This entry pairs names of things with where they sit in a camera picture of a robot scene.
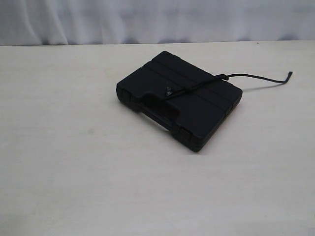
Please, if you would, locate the black plastic case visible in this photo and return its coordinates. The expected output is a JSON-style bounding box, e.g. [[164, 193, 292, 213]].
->
[[116, 51, 243, 152]]

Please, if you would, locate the white curtain backdrop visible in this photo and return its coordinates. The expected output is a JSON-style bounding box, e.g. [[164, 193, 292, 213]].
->
[[0, 0, 315, 46]]

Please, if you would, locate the black cord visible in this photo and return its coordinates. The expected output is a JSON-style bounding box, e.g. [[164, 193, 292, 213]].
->
[[162, 71, 294, 101]]

